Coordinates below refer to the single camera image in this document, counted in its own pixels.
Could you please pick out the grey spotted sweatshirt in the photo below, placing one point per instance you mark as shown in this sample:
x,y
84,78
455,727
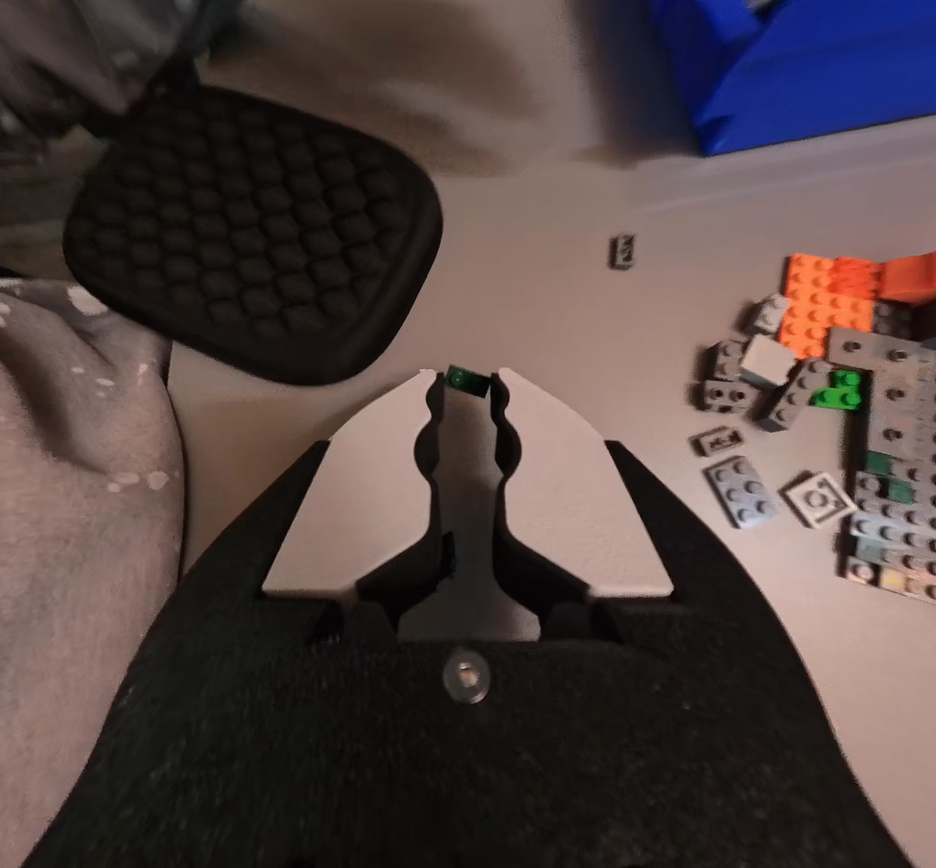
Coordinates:
x,y
73,480

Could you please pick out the small dark grey lego plate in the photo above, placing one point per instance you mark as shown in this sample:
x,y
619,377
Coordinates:
x,y
621,252

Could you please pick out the light grey small lego brick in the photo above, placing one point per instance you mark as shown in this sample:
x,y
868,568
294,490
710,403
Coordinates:
x,y
769,314

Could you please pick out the black office chair seat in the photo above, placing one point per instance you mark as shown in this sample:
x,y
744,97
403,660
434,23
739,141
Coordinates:
x,y
256,239

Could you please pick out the dark grey six-stud lego plate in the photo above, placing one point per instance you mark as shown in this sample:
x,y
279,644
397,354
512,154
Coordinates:
x,y
742,491

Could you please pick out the grey and orange lego build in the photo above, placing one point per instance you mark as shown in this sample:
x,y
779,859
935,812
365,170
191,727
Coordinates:
x,y
826,312

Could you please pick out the light grey smooth lego piece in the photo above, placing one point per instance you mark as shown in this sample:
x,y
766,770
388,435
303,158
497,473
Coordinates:
x,y
768,360

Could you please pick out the bright green lego corner plate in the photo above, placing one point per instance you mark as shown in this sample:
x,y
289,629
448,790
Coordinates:
x,y
841,393

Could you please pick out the dark grey four-stud lego plate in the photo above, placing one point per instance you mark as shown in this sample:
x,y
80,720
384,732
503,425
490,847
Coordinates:
x,y
793,396

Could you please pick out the dark green lego plate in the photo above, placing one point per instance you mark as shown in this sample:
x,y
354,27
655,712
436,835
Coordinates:
x,y
716,442
464,379

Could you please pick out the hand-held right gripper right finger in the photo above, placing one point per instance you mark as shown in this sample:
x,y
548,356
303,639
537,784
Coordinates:
x,y
585,517

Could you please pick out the grey lego slope brick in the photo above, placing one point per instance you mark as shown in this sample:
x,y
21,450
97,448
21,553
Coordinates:
x,y
727,396

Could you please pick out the dark grey small lego brick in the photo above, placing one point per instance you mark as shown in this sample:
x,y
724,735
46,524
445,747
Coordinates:
x,y
727,360

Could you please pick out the person's left forearm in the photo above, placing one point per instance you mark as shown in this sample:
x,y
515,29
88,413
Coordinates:
x,y
73,5

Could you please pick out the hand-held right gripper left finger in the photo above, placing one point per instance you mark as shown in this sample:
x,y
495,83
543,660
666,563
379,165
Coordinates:
x,y
351,517

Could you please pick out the blue plastic storage bin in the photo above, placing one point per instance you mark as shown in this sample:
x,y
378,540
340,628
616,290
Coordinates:
x,y
841,64

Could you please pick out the light grey square lego tile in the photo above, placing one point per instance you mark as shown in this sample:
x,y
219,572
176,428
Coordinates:
x,y
817,499

